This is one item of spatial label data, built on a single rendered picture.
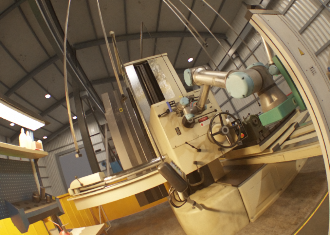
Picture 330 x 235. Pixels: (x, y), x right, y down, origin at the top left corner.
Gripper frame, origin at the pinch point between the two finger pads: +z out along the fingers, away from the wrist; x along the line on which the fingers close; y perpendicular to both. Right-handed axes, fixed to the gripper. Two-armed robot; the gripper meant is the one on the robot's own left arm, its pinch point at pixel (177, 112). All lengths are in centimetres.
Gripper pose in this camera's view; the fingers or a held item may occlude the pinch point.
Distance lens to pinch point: 152.7
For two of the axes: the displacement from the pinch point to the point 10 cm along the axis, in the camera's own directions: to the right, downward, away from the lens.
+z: -1.3, 3.4, 9.3
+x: 3.9, 8.8, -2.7
